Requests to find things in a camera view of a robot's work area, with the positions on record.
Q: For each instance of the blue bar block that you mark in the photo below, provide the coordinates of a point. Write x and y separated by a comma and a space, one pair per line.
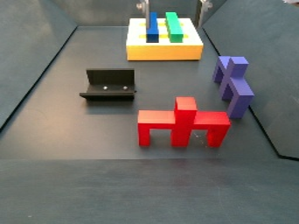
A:
152, 30

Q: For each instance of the black angle bracket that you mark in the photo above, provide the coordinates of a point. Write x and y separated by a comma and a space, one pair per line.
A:
110, 84

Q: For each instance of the purple three-legged block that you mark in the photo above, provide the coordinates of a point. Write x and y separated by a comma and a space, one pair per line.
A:
234, 88

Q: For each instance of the red three-legged block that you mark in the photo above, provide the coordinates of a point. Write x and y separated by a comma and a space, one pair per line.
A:
182, 121

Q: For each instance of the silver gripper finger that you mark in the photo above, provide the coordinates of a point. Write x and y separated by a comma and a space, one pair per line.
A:
144, 6
206, 5

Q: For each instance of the yellow slotted board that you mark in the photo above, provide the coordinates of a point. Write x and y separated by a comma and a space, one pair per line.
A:
165, 50

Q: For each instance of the green bar block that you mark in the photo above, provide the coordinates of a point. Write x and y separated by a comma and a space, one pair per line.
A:
174, 27

